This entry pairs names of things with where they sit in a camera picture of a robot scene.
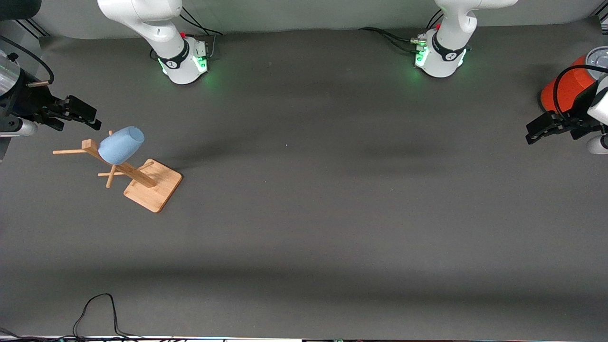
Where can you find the dark grey table mat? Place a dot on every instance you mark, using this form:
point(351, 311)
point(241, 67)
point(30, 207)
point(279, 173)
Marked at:
point(304, 213)

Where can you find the orange can with silver lid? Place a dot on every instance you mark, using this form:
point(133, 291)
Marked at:
point(565, 90)

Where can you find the aluminium frame rail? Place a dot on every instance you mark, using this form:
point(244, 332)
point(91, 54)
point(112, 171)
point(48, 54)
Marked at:
point(603, 19)
point(35, 29)

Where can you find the wooden cup rack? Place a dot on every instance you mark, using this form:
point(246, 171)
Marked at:
point(152, 187)

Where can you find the light blue plastic cup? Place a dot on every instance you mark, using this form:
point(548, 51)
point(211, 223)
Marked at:
point(118, 145)

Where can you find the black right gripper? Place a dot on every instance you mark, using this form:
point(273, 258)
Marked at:
point(29, 100)

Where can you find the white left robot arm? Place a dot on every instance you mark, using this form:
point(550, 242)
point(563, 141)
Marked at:
point(449, 38)

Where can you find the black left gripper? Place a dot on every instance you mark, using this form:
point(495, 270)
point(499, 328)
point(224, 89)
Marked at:
point(577, 109)

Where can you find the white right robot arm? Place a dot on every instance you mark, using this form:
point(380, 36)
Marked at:
point(161, 28)

